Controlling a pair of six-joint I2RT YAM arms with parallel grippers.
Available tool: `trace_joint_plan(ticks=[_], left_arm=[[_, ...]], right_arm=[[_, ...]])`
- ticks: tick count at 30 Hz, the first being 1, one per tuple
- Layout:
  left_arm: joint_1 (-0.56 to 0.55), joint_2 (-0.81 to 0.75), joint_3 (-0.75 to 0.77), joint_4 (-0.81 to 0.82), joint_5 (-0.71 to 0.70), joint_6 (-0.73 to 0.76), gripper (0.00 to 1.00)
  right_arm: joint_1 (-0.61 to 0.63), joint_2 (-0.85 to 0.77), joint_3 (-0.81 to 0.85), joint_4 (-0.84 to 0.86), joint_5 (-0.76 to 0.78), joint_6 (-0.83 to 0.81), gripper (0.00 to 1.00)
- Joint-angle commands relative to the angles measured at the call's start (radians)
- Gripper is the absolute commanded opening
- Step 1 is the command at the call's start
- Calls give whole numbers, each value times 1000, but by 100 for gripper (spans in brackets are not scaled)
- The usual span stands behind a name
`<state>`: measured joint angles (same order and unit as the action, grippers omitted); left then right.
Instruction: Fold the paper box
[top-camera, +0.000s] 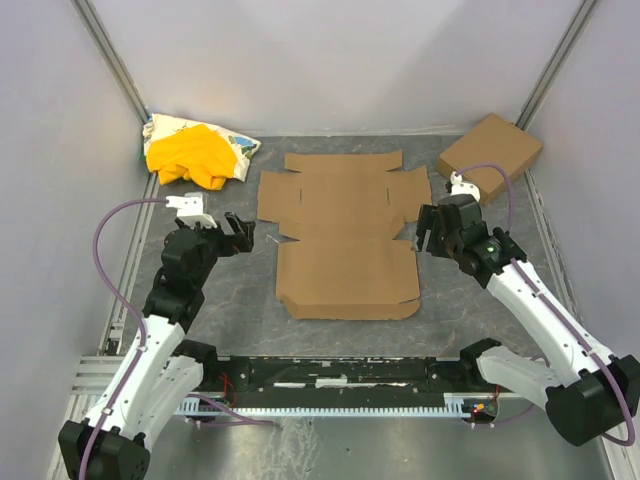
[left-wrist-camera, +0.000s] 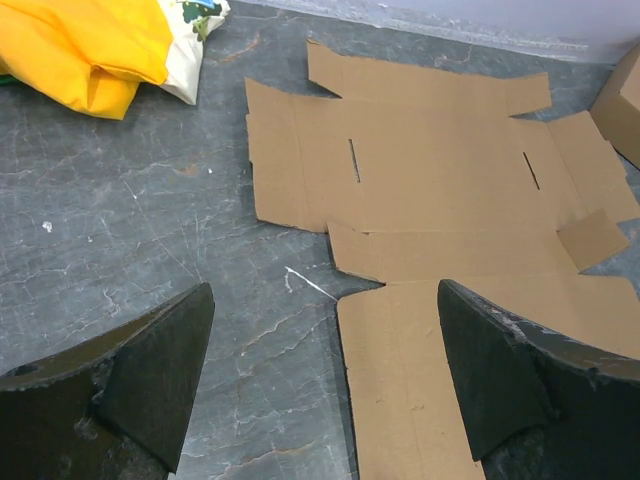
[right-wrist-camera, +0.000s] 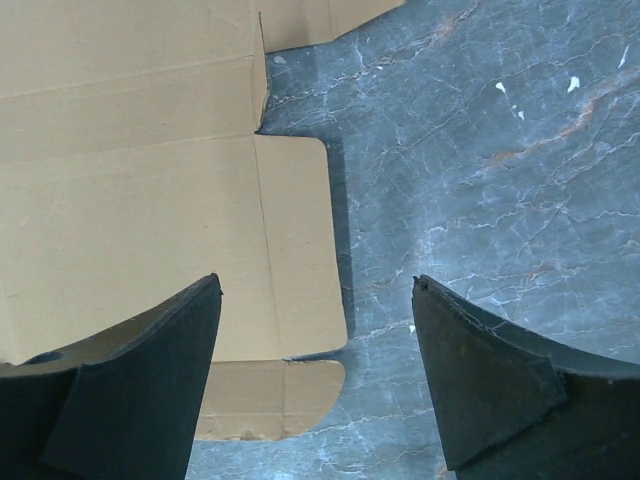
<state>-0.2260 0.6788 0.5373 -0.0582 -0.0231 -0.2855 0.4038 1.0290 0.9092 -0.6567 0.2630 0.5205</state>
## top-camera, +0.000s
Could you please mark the right aluminium corner post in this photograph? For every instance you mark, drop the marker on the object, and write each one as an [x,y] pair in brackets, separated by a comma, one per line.
[561,53]

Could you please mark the yellow cloth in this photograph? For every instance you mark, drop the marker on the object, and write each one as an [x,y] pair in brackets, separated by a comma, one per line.
[195,154]

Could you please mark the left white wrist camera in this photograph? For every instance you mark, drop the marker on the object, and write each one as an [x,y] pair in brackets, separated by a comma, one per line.
[192,210]

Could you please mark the aluminium frame rail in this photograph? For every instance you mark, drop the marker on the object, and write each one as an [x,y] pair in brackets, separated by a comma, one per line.
[95,373]

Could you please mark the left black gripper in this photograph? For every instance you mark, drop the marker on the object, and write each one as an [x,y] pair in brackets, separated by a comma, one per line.
[225,236]

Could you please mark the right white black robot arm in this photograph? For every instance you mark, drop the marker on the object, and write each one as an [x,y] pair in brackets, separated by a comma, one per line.
[583,387]

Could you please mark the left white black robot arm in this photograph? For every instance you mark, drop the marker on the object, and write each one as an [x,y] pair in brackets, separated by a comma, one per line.
[116,437]

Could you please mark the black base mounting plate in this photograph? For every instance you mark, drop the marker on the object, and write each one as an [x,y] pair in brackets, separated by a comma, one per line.
[333,383]

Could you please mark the left aluminium corner post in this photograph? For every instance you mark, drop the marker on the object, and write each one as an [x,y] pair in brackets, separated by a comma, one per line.
[98,33]

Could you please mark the aluminium corner post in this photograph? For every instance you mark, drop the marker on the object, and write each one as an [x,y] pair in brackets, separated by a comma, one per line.
[98,33]
[561,53]

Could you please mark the white patterned cloth bag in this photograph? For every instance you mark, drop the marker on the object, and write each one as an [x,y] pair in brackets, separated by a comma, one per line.
[161,126]

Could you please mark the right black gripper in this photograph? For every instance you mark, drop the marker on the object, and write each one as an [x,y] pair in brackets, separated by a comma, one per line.
[439,230]

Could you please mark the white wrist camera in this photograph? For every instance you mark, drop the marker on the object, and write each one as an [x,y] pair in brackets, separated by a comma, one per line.
[192,210]
[457,185]

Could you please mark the closed brown cardboard box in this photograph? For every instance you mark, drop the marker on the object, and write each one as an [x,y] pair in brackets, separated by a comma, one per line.
[492,141]

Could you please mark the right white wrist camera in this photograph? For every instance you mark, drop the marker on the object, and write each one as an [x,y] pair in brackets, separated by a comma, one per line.
[457,185]

